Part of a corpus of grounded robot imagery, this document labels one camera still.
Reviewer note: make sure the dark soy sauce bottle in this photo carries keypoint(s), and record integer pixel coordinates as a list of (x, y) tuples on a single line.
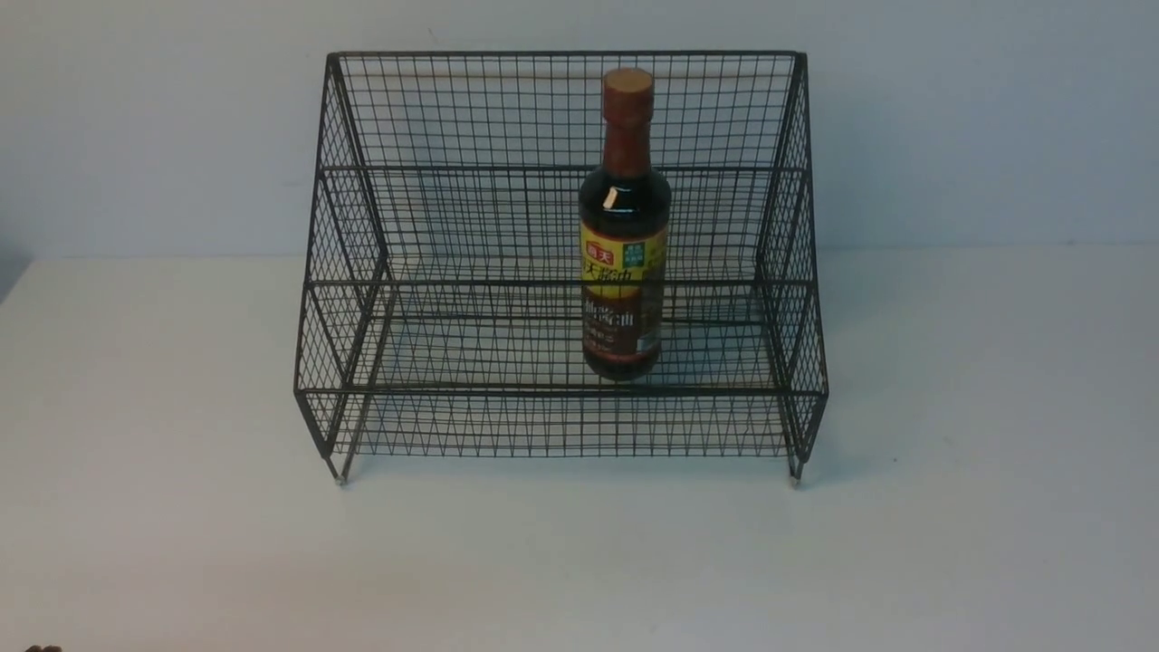
[(624, 210)]

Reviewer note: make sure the black wire mesh shelf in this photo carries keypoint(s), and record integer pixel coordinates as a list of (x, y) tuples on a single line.
[(446, 291)]

